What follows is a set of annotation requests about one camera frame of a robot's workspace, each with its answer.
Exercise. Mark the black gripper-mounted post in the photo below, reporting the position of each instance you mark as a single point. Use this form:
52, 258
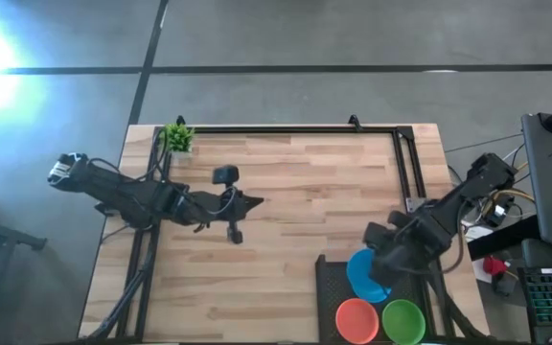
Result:
235, 236

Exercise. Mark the orange plastic mini bowl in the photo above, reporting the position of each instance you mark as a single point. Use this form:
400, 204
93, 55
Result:
356, 321

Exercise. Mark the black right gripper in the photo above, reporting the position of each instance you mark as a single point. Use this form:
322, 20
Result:
380, 238

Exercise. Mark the grey floor stand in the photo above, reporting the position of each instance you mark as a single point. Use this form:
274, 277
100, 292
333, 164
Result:
17, 237

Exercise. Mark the black aluminium table frame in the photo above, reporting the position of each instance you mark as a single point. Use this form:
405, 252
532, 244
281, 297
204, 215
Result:
305, 130

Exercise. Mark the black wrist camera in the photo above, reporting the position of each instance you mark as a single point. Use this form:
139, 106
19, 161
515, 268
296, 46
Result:
225, 175
393, 264

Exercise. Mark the black triangular corner bracket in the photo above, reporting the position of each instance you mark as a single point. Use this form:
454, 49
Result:
405, 131

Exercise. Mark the black frame clamp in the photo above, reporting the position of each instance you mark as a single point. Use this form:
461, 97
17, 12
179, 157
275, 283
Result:
354, 122
180, 120

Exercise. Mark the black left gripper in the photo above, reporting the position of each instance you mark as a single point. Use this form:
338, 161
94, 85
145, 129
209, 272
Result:
213, 207

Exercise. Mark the small potted artificial plant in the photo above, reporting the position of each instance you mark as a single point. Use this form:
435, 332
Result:
178, 136

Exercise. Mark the black power adapter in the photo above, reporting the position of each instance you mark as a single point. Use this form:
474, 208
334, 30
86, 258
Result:
496, 214

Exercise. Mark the long black bar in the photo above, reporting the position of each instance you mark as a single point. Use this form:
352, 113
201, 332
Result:
501, 241

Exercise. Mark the black computer mouse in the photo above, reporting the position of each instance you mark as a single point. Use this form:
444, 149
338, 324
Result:
504, 285

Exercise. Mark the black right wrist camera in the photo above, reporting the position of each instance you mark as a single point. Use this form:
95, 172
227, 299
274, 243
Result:
393, 264

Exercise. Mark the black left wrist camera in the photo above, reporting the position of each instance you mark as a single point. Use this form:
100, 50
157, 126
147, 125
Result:
225, 175

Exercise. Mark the small red object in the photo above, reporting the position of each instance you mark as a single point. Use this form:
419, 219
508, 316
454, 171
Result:
495, 265

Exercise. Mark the green plastic mini bowl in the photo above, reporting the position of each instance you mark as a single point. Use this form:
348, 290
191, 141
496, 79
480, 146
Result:
403, 322

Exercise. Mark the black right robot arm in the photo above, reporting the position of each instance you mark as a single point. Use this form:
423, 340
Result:
472, 187

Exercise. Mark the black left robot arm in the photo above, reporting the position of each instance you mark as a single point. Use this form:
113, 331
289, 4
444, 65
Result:
113, 189

